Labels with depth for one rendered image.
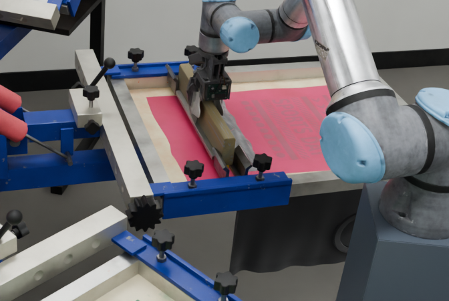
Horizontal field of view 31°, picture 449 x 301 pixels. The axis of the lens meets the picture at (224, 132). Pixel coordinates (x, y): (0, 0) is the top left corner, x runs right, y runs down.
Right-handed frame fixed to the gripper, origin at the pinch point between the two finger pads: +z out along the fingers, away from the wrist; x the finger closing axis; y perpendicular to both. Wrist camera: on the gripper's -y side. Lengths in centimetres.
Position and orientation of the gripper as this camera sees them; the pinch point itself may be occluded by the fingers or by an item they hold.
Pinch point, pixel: (203, 116)
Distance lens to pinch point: 201.4
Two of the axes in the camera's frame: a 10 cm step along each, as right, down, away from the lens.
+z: -1.1, 8.4, 5.3
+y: 3.1, 5.3, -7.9
